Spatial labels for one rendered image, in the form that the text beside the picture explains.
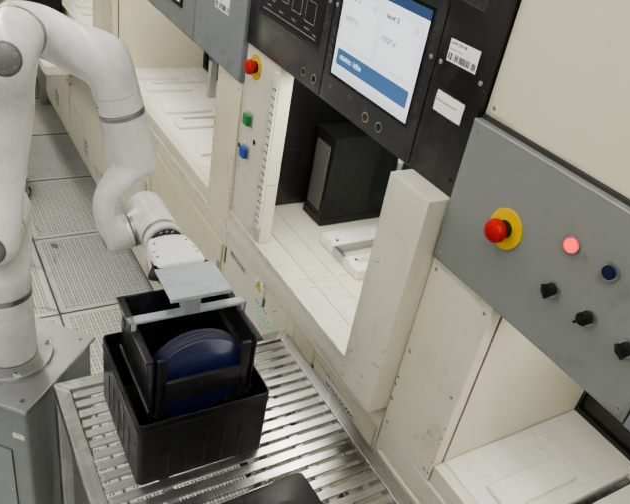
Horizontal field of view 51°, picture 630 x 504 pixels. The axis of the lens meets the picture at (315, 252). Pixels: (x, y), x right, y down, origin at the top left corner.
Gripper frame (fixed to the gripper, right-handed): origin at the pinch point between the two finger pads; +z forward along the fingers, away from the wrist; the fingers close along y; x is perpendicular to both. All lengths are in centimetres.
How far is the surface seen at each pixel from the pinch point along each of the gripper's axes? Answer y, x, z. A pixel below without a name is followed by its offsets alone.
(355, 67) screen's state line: -38, 38, -15
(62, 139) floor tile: -34, -114, -309
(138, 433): 13.6, -22.2, 13.0
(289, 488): -10.1, -27.4, 31.3
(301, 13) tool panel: -38, 42, -40
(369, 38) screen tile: -38, 45, -13
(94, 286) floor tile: -17, -114, -152
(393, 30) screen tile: -39, 48, -6
